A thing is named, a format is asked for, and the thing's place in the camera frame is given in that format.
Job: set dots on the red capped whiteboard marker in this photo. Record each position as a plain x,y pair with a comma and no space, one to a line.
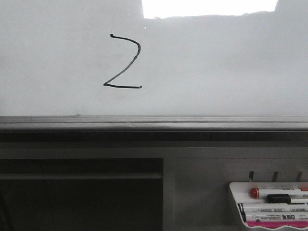
294,193

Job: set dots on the black capped whiteboard marker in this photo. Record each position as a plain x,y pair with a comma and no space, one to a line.
284,198

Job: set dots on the pink whiteboard marker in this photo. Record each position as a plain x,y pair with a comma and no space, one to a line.
272,225

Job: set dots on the white marker with black end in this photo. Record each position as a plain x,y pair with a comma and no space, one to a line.
282,207

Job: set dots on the white marker tray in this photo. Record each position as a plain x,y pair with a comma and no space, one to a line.
240,193

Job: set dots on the white whiteboard with aluminium frame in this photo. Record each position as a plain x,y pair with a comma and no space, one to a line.
154,64

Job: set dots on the grey metal stand frame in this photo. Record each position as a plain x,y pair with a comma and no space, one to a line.
138,181

